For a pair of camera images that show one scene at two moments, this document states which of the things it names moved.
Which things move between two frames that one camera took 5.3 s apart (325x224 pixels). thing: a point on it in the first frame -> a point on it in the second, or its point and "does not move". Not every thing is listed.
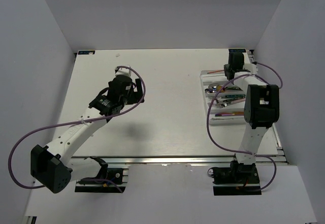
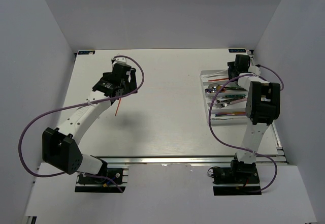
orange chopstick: [217, 71] -> [217, 79]
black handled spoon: [209, 90] does not move
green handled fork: [232, 96] does not move
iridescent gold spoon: [219, 87] does not move
